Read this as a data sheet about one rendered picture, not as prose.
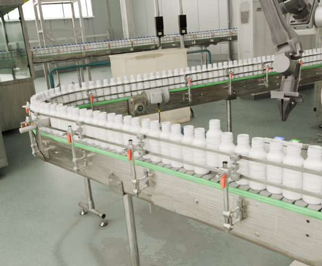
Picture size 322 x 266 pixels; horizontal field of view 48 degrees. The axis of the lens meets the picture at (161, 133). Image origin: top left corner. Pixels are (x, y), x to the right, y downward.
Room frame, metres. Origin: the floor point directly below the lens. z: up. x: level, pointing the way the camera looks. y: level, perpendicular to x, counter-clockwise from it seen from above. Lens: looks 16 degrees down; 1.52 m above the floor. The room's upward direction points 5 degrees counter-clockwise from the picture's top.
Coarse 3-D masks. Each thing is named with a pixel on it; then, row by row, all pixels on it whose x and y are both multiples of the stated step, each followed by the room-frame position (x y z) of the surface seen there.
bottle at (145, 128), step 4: (144, 120) 1.46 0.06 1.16; (148, 120) 1.44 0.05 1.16; (144, 124) 1.43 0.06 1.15; (148, 124) 1.44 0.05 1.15; (144, 128) 1.43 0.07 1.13; (148, 128) 1.43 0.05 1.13; (140, 132) 1.43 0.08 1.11; (144, 132) 1.42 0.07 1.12; (144, 140) 1.42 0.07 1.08; (148, 140) 1.42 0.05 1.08; (148, 144) 1.42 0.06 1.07; (144, 148) 1.43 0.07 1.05; (148, 148) 1.42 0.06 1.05; (144, 156) 1.43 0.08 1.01; (148, 156) 1.42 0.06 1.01
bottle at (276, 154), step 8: (272, 144) 1.02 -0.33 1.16; (280, 144) 1.02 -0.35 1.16; (272, 152) 1.02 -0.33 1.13; (280, 152) 1.01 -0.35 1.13; (272, 160) 1.01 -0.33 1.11; (280, 160) 1.00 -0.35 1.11; (272, 168) 1.01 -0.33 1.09; (280, 168) 1.00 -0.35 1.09; (272, 176) 1.01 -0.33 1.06; (280, 176) 1.00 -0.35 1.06; (272, 192) 1.01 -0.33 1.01; (280, 192) 1.00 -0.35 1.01
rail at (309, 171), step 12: (72, 120) 1.79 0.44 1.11; (132, 132) 1.45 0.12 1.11; (120, 144) 1.52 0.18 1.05; (180, 144) 1.26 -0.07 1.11; (168, 156) 1.31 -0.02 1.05; (240, 156) 1.08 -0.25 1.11; (204, 168) 1.18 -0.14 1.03; (216, 168) 1.15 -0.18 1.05; (288, 168) 0.96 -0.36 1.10; (300, 168) 0.94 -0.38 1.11; (252, 180) 1.05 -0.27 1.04; (264, 180) 1.02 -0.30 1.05; (300, 192) 0.93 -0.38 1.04
